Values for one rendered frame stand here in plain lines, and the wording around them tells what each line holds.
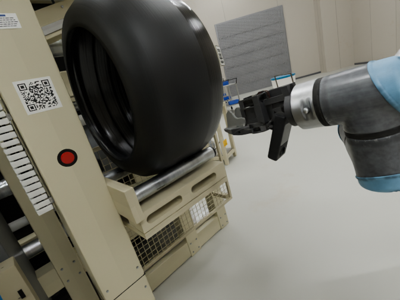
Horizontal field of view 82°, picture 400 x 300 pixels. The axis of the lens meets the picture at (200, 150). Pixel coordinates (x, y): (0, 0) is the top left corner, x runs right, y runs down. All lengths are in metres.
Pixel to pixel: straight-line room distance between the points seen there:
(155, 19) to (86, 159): 0.40
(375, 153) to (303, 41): 12.37
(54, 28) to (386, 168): 1.12
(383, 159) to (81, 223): 0.68
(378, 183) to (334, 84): 0.18
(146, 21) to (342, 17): 12.57
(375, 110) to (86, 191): 0.65
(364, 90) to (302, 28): 12.41
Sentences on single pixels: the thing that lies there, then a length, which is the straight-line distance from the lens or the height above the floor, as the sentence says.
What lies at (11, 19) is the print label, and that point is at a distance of 0.70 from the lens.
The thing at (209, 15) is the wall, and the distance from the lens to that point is 12.01.
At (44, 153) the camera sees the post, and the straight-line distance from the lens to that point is 0.66.
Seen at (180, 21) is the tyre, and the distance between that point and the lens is 0.67.
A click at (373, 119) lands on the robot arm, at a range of 0.43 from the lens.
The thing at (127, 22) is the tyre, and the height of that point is 1.32.
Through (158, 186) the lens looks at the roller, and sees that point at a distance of 0.69.
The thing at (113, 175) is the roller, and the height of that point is 0.90.
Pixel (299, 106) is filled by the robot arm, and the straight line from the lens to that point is 0.46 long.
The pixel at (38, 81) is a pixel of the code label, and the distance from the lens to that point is 0.67.
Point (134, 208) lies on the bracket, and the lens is 0.63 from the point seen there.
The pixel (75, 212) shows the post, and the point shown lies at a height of 0.92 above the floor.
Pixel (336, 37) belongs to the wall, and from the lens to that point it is 12.84.
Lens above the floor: 1.16
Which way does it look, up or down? 16 degrees down
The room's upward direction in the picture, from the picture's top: 15 degrees counter-clockwise
